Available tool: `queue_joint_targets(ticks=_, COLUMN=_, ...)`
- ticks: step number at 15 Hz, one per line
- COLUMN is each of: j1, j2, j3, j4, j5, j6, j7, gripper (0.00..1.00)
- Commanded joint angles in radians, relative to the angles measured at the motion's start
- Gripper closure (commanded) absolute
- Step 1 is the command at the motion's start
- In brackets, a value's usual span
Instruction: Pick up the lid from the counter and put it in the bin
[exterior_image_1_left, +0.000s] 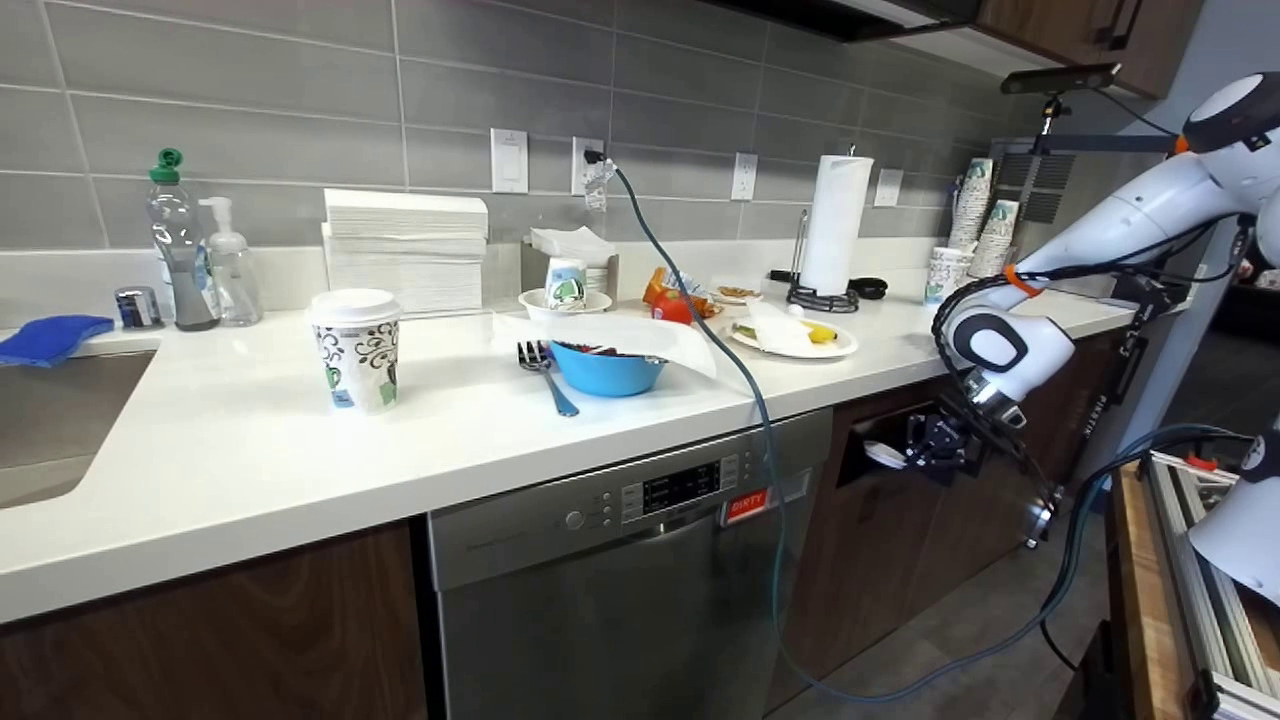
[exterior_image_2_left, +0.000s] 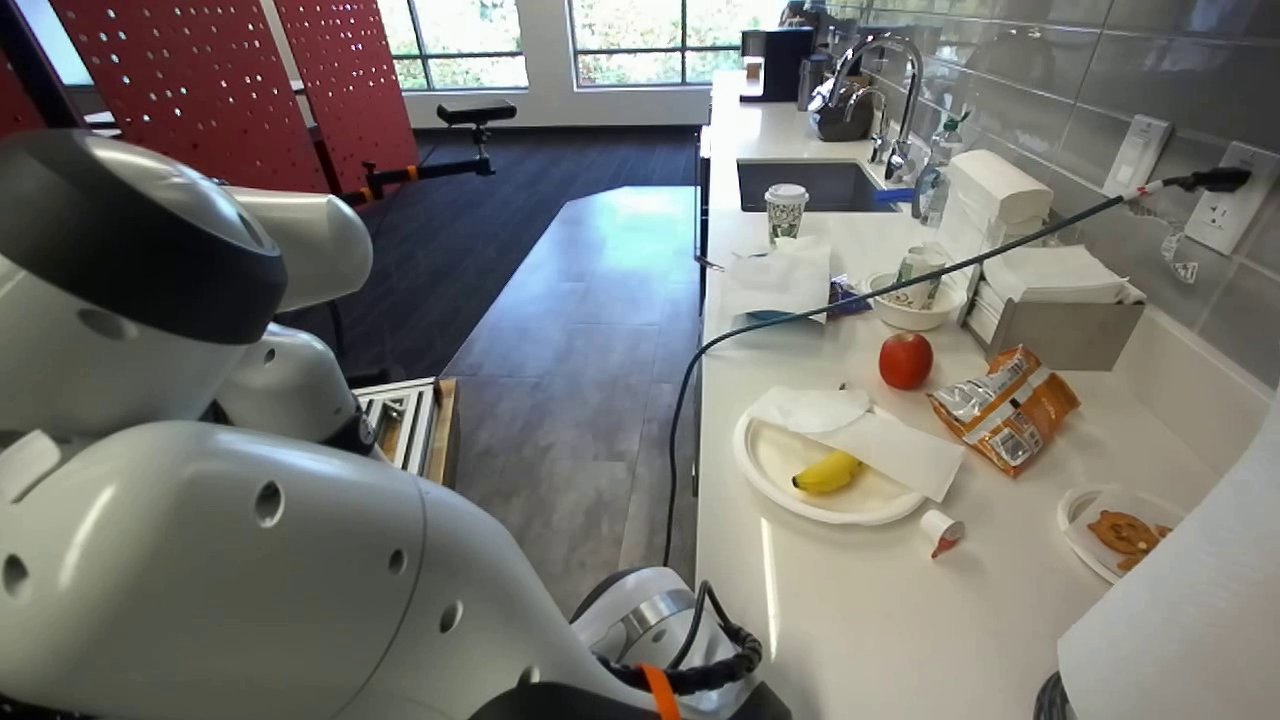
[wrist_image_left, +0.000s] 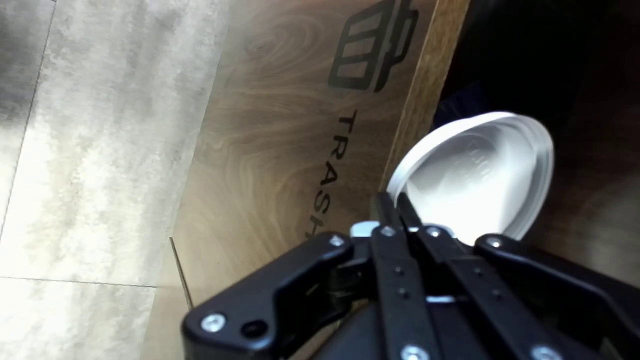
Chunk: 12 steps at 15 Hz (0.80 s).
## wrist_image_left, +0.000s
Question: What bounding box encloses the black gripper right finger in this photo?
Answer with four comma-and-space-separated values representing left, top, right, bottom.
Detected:
398, 192, 640, 360

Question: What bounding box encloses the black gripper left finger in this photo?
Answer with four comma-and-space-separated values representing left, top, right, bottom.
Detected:
183, 192, 446, 360

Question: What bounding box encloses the wooden trash bin cabinet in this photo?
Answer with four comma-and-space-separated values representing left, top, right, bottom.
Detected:
143, 0, 472, 360

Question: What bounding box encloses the dark trash bin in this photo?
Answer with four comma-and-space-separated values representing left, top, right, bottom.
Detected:
433, 0, 640, 282

